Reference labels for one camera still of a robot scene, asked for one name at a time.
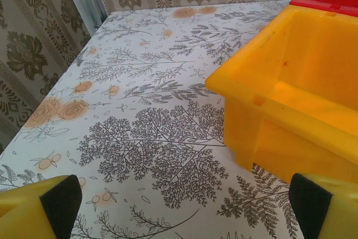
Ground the floral tablecloth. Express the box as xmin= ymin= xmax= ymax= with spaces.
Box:
xmin=0 ymin=0 xmax=358 ymax=239

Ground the yellow plastic bin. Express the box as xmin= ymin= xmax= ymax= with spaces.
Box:
xmin=205 ymin=5 xmax=358 ymax=188

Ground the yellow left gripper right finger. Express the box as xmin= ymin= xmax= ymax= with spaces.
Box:
xmin=289 ymin=172 xmax=358 ymax=239

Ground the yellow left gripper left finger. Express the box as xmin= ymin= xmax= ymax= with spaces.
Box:
xmin=0 ymin=174 xmax=83 ymax=239

